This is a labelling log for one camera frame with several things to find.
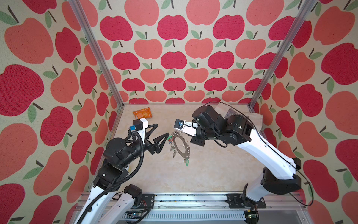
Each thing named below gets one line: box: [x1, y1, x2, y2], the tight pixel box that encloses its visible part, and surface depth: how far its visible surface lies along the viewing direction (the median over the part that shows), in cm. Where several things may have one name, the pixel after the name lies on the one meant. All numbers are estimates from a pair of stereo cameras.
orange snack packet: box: [132, 106, 153, 120], surface depth 113 cm
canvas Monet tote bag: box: [214, 102, 264, 133], surface depth 110 cm
